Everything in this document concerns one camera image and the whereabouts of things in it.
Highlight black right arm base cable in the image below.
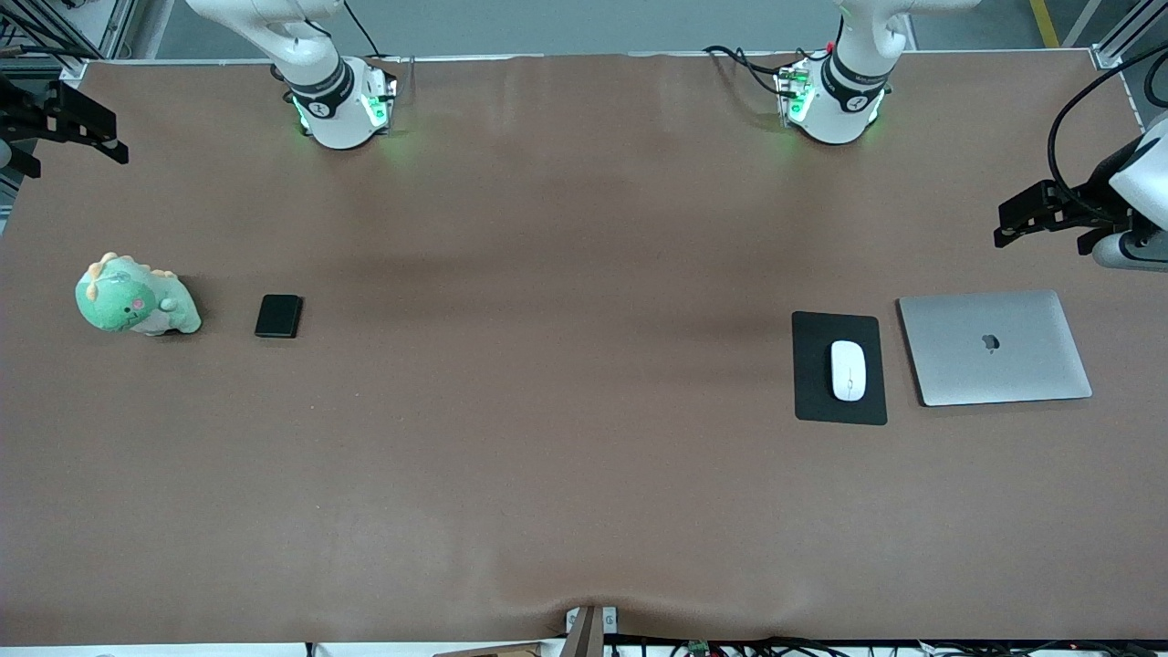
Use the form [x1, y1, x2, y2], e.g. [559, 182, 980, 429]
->
[342, 0, 416, 92]

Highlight silver closed laptop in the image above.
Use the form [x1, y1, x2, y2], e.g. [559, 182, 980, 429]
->
[898, 290, 1093, 407]

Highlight black left arm base cables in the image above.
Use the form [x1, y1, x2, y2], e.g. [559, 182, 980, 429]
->
[703, 44, 804, 97]

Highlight brown table cover sheet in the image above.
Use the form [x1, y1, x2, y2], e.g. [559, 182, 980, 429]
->
[0, 50, 1168, 644]

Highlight green dinosaur plush toy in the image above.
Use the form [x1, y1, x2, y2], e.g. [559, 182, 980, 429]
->
[75, 252, 203, 337]

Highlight black mouse pad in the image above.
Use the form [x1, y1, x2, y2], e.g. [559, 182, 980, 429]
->
[791, 311, 889, 426]

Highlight aluminium frame post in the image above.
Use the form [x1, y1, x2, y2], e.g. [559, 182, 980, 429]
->
[0, 0, 138, 88]
[1090, 0, 1168, 69]

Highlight black phone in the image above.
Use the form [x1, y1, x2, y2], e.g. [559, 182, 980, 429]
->
[255, 294, 304, 339]

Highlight brown post with white bracket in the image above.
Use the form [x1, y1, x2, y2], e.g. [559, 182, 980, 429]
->
[564, 604, 620, 657]

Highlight white computer mouse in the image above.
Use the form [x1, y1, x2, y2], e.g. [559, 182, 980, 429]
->
[829, 340, 867, 402]

